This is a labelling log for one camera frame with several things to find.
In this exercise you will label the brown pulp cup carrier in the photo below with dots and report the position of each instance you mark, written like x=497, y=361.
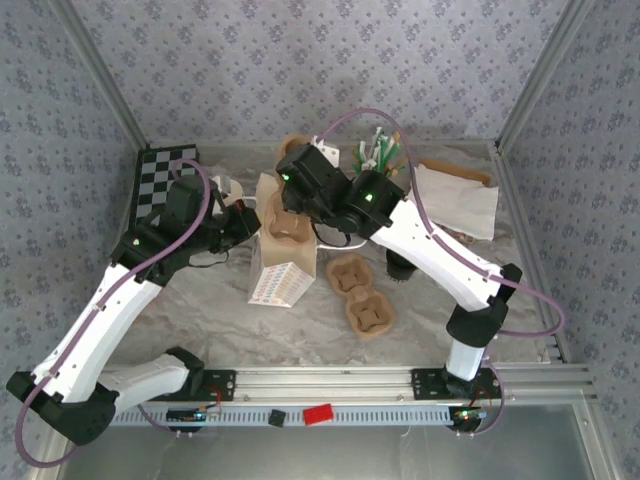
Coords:
x=370, y=320
x=287, y=232

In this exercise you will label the white printed paper bag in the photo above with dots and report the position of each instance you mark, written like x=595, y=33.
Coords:
x=280, y=287

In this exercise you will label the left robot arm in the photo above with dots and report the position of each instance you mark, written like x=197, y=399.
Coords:
x=100, y=320

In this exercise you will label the green white wrapped straw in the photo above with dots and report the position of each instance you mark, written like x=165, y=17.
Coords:
x=362, y=157
x=380, y=140
x=391, y=155

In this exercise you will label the black grey chessboard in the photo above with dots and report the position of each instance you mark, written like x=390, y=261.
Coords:
x=155, y=170

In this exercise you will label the wooden stirrer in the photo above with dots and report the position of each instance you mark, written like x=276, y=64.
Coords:
x=398, y=136
x=400, y=164

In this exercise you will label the white paper napkin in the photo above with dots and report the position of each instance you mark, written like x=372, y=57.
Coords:
x=460, y=200

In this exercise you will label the brown sugar packet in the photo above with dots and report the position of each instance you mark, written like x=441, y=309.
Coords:
x=459, y=236

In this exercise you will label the small black square block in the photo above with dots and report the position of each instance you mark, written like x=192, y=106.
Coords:
x=277, y=418

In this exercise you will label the small circuit board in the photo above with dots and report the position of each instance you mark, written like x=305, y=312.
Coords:
x=467, y=415
x=192, y=415

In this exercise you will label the red plastic block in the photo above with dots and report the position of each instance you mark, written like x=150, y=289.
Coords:
x=318, y=414

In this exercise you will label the grey metal panel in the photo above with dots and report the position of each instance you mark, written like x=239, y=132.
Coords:
x=320, y=455

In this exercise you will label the aluminium frame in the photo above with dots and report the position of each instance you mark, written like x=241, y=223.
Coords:
x=320, y=382

